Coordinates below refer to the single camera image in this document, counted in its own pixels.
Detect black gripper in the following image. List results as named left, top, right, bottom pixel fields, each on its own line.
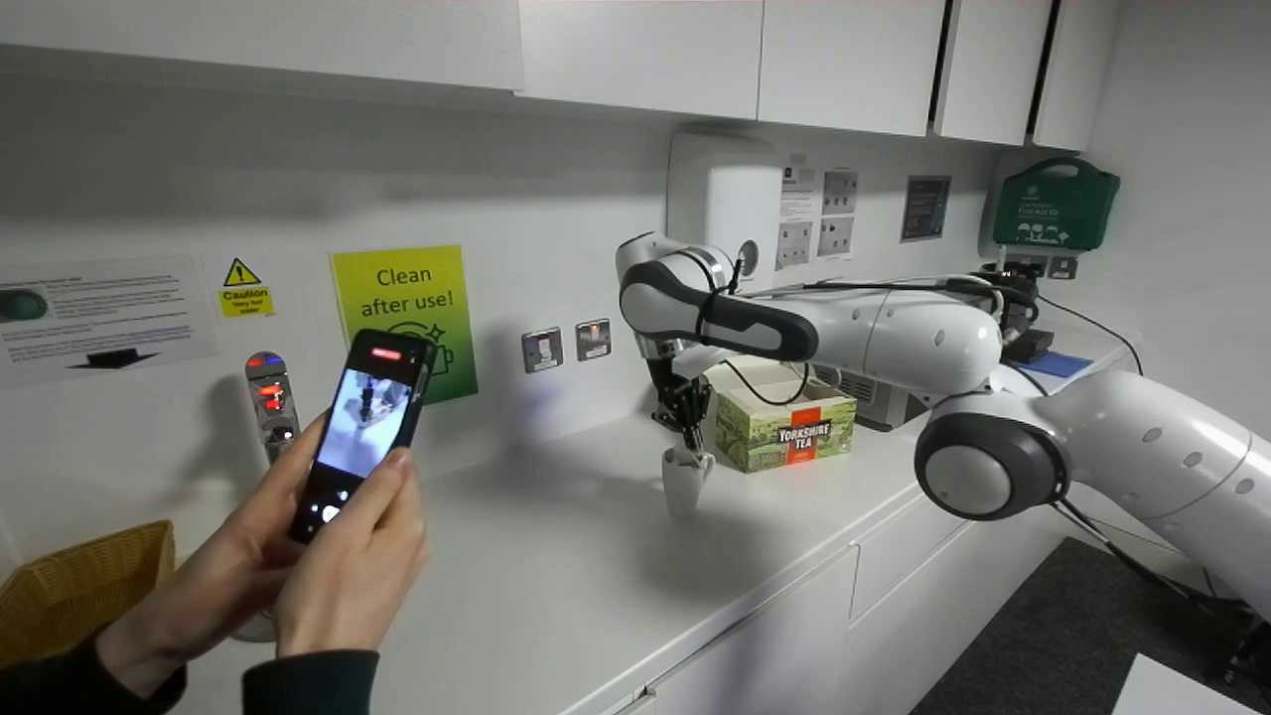
left=655, top=363, right=713, bottom=459

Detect black smartphone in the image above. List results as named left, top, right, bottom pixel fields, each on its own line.
left=284, top=325, right=438, bottom=550

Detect white robot base platform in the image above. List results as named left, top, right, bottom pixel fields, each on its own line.
left=1107, top=652, right=1253, bottom=715

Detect left forearm dark sleeve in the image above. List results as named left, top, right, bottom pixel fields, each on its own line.
left=0, top=648, right=189, bottom=715

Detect right forearm dark sleeve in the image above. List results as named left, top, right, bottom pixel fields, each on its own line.
left=239, top=648, right=384, bottom=715

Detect green cardboard tea box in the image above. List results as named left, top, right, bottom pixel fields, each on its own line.
left=699, top=353, right=860, bottom=479

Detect green first aid box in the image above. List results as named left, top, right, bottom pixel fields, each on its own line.
left=993, top=154, right=1124, bottom=256

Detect person right hand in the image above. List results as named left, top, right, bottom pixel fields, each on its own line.
left=275, top=451, right=427, bottom=665

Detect person left hand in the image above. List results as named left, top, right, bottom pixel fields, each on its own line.
left=95, top=415, right=328, bottom=700

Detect white poster with grey picture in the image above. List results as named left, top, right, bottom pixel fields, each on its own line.
left=772, top=214, right=860, bottom=276

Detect white lower cabinet unit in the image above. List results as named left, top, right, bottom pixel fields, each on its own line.
left=581, top=451, right=1105, bottom=715

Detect white paper towel dispenser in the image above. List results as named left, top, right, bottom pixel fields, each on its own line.
left=663, top=132, right=787, bottom=291

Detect white sign with black logo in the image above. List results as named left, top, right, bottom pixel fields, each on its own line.
left=777, top=154, right=860, bottom=219

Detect green clean after use sign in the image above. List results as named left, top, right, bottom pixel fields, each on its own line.
left=328, top=244, right=480, bottom=410

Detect black coffee machine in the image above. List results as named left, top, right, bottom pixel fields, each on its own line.
left=998, top=256, right=1055, bottom=363

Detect blue mat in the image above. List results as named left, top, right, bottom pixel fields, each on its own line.
left=1024, top=350, right=1097, bottom=381

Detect chrome hot water tap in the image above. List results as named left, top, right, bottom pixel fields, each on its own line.
left=239, top=350, right=304, bottom=468

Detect yellow warning sticker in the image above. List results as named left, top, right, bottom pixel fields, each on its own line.
left=213, top=256, right=278, bottom=324

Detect silver wall switch plate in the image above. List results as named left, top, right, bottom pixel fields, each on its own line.
left=515, top=325, right=566, bottom=379
left=572, top=317, right=615, bottom=367

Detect dark wall panel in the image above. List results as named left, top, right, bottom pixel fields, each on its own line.
left=901, top=174, right=952, bottom=248

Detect white upper wall cabinets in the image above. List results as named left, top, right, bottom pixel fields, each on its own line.
left=0, top=0, right=1124, bottom=150

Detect black power cable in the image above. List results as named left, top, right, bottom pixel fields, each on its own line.
left=1035, top=291, right=1146, bottom=381

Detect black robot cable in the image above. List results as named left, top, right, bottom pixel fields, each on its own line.
left=1050, top=492, right=1224, bottom=600

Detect white printed wall notice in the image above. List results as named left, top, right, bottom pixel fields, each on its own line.
left=0, top=276, right=202, bottom=381

